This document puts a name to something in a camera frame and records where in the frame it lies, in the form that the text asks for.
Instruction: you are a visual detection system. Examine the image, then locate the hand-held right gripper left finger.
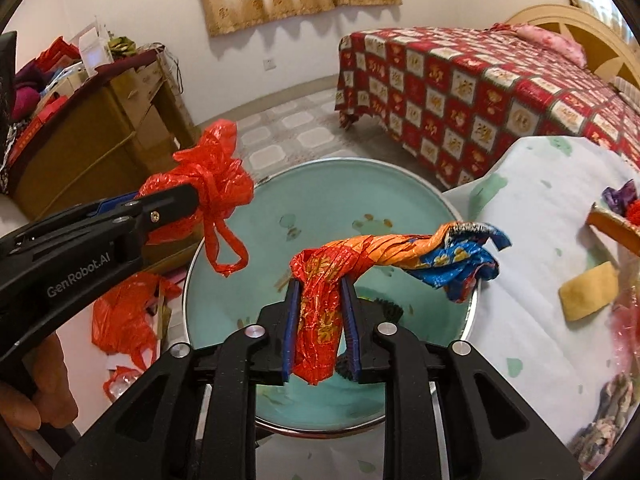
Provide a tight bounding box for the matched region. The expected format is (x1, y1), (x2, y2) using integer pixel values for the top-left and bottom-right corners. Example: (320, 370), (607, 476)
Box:
(52, 280), (303, 480)

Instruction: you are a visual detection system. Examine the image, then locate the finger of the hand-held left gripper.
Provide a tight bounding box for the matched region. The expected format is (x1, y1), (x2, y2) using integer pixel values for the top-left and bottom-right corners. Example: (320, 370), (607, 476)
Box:
(114, 183), (201, 249)
(75, 191), (147, 219)

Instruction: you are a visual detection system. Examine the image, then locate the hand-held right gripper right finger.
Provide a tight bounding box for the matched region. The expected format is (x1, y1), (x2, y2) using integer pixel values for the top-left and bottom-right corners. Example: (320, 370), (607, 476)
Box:
(340, 276), (586, 480)

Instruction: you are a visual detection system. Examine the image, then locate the orange and blue snack wrapper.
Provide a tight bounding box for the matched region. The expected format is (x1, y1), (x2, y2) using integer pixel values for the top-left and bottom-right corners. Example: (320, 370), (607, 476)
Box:
(290, 220), (513, 386)

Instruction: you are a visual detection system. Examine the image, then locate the knotted red plastic bag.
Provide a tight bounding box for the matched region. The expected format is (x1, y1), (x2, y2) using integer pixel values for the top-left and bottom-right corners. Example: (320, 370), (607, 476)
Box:
(137, 120), (256, 278)

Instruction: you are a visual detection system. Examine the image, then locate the pale green enamel basin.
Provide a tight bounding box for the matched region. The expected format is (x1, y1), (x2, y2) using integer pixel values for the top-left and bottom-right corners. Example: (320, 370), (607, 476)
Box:
(181, 157), (481, 438)

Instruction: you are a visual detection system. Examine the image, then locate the person's left hand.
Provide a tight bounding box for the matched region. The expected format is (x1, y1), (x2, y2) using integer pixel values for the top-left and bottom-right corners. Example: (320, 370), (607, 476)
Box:
(0, 332), (79, 432)

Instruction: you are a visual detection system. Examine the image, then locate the brown wooden cabinet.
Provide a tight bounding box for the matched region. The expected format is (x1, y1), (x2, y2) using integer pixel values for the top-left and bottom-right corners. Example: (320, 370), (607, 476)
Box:
(10, 52), (201, 221)

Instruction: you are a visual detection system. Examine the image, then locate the large crumpled red plastic bag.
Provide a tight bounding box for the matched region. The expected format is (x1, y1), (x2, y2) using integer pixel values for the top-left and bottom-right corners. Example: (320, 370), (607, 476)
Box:
(91, 272), (183, 371)

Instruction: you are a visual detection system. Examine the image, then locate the red flat box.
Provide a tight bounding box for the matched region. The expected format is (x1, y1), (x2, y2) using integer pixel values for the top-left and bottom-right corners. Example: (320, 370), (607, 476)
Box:
(9, 95), (69, 162)

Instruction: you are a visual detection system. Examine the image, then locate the small crumpled red plastic bag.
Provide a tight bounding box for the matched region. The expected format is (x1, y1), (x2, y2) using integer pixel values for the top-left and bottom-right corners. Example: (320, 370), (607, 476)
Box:
(102, 366), (147, 404)

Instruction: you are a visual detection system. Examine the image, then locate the magenta cloth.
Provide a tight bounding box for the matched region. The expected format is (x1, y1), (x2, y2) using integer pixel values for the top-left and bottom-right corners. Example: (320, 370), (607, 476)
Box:
(12, 60), (42, 119)

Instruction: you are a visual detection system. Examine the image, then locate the white plastic box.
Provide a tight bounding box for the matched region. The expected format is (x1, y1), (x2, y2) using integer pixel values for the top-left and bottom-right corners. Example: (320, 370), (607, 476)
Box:
(77, 22), (114, 74)

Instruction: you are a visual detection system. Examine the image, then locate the yellow sponge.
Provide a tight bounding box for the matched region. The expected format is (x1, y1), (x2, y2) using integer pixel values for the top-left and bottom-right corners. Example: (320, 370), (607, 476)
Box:
(559, 261), (621, 322)

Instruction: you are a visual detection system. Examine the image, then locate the bed with red patterned cover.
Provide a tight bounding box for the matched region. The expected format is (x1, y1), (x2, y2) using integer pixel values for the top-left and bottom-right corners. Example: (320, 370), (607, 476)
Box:
(335, 27), (640, 191)

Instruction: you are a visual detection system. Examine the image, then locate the floral cloth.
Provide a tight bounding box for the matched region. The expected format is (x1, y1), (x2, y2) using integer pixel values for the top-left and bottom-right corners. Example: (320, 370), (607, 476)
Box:
(570, 372), (629, 467)

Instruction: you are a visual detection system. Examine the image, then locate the pink shiny wrapper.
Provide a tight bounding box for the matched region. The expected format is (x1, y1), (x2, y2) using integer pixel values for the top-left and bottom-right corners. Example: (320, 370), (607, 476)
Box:
(612, 242), (640, 376)

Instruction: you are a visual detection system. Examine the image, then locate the purple shiny wrapper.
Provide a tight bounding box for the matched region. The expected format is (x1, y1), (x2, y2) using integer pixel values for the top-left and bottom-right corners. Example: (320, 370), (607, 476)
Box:
(602, 180), (639, 216)

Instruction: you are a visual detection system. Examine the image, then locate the pink pillow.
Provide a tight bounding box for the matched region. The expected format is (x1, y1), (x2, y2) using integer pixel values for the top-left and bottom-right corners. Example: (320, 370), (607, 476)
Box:
(515, 24), (587, 68)

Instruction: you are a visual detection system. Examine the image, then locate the cream wooden bed headboard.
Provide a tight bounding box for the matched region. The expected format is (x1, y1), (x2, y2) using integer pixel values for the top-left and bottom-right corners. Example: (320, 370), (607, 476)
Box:
(505, 4), (640, 92)

